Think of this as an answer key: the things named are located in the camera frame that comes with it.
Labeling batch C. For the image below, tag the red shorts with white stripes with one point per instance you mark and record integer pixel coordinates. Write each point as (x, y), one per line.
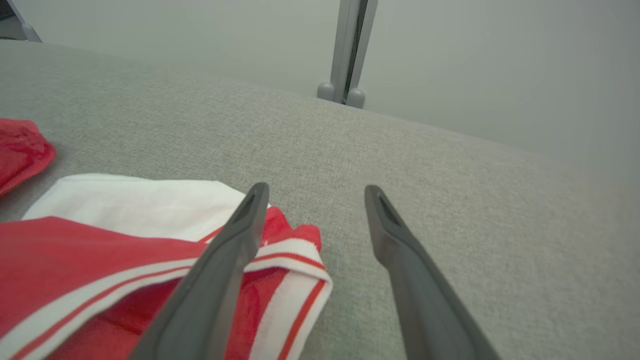
(20, 150)

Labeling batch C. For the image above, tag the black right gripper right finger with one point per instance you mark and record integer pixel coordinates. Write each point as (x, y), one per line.
(420, 300)

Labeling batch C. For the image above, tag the grey fabric sofa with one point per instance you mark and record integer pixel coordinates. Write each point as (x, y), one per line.
(450, 175)

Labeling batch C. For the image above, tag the grey partition post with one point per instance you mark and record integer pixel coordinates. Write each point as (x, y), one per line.
(345, 50)

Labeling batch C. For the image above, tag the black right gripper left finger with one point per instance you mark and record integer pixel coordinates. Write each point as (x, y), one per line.
(215, 280)

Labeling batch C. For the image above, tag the grey stand leg with caster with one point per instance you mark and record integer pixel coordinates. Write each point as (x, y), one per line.
(27, 30)

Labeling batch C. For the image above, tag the red white basketball jersey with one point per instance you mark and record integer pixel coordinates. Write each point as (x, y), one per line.
(75, 250)

